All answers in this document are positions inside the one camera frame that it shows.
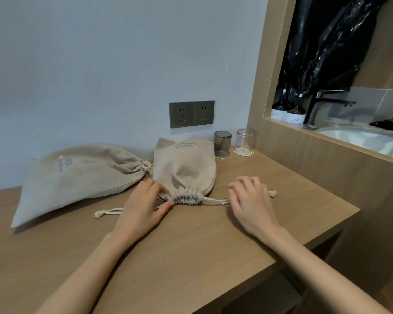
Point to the dark grey wall socket panel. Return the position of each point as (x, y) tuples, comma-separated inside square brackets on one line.
[(191, 114)]

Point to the person's left hand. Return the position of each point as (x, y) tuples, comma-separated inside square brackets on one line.
[(140, 215)]

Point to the person's left forearm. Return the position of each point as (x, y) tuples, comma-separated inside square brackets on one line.
[(85, 277)]

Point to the clear glass cup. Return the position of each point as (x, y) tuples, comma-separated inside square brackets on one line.
[(245, 140)]

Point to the round gold-rimmed coaster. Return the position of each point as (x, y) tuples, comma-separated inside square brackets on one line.
[(244, 154), (222, 157)]

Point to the grey vanity unit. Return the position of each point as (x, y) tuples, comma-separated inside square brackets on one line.
[(370, 101)]

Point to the pile of dark toiletry packets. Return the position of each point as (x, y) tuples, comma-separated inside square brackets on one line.
[(388, 124)]

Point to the person's right forearm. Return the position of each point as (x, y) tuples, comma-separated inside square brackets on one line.
[(321, 277)]

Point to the dark faucet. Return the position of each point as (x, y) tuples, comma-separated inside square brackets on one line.
[(312, 109)]

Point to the black plastic bag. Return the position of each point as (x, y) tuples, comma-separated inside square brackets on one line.
[(327, 45)]

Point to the white basin sink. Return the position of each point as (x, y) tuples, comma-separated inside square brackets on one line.
[(363, 140)]

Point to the grey smoked glass cup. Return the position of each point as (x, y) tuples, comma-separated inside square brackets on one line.
[(222, 142)]

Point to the person's right hand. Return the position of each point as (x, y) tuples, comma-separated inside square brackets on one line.
[(253, 209)]

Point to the wooden niche frame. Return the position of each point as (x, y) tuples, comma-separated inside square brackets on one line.
[(281, 143)]

